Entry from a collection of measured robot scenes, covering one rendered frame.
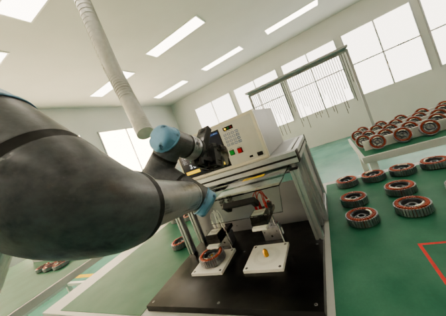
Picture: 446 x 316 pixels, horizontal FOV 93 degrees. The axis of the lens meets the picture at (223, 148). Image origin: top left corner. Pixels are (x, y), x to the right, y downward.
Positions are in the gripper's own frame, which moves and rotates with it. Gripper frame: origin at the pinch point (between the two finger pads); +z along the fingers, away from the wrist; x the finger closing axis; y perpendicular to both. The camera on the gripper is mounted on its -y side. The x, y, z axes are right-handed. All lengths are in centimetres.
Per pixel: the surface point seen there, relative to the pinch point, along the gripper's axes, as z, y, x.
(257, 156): 8.7, 1.9, 9.8
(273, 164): 8.0, 7.4, 15.5
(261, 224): 11.5, 28.2, 4.4
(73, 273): 20, 41, -154
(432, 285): 2, 47, 47
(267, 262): 8.3, 40.9, 4.7
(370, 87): 578, -261, 162
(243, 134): 4.2, -7.6, 7.5
